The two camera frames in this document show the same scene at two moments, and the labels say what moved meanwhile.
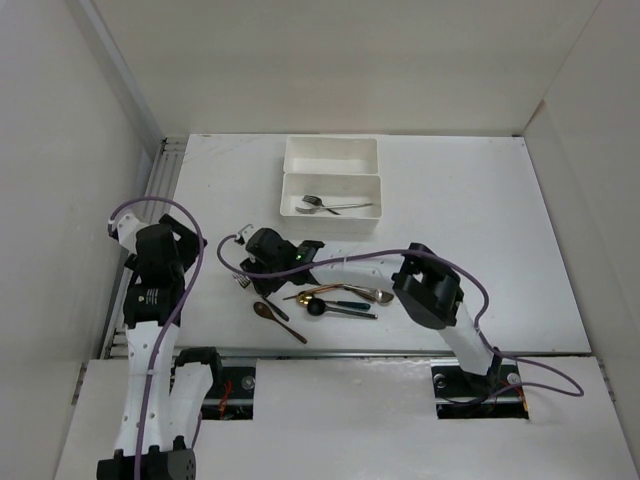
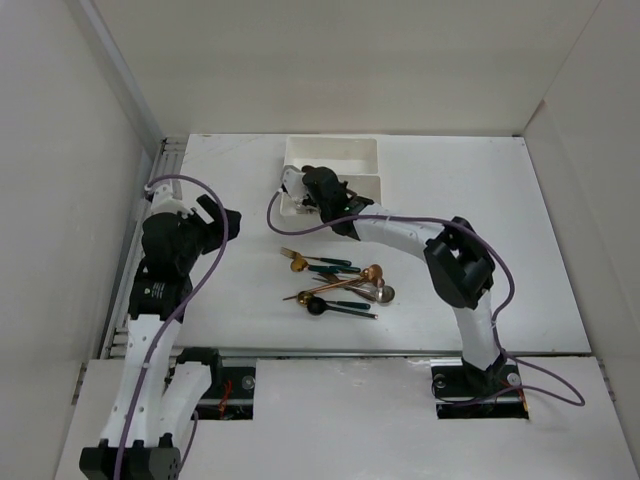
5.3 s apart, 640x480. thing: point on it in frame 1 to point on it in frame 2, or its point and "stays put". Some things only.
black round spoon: (317, 307) stays put
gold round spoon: (304, 298) stays put
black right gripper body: (268, 285) to (323, 215)
